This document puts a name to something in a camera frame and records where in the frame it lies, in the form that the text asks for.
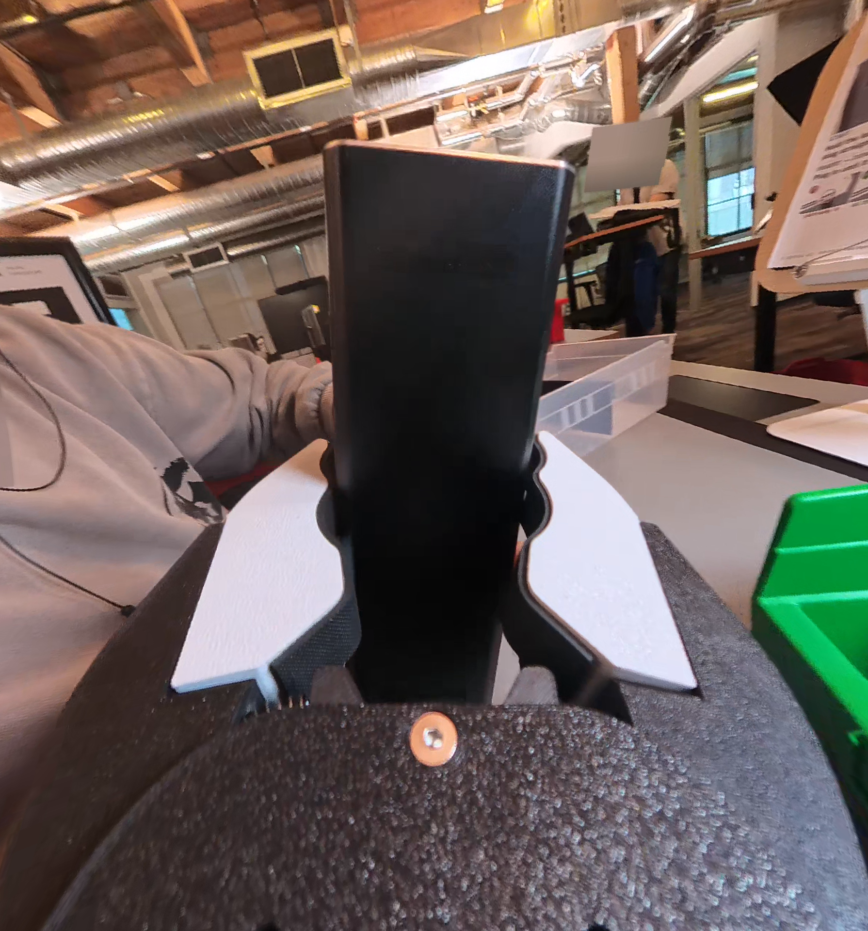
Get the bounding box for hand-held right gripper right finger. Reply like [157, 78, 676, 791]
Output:
[501, 431, 700, 705]

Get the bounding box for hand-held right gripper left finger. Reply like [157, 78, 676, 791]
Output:
[169, 436, 366, 705]

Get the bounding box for clear plastic bin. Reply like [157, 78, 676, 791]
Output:
[536, 333, 678, 455]

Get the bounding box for green plastic bin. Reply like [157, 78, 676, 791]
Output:
[750, 480, 868, 816]

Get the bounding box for dark grey usb hub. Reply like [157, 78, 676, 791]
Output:
[322, 140, 577, 706]

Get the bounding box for person's grey hoodie torso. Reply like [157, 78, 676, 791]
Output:
[0, 436, 231, 917]

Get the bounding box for dark computer monitor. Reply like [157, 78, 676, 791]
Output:
[258, 280, 331, 357]

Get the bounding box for black office chair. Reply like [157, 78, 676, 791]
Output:
[565, 280, 610, 328]

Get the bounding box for red plastic bin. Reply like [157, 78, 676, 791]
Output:
[779, 355, 868, 390]

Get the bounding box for wooden standing desk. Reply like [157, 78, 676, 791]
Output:
[561, 207, 671, 336]

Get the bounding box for wooden desk black legs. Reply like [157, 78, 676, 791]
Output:
[689, 236, 780, 372]

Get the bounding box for framed tag sign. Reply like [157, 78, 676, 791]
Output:
[0, 236, 115, 324]

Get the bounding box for wooden instruction board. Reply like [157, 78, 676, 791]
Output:
[757, 0, 868, 295]

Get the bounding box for printed instruction sheet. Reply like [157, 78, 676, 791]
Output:
[769, 0, 868, 270]

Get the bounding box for ceiling vent grille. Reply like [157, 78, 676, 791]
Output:
[243, 29, 353, 110]

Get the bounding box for thin black microphone cord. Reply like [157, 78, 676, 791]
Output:
[0, 348, 135, 618]

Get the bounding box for silver air duct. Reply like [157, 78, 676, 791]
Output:
[0, 44, 435, 179]
[34, 163, 333, 252]

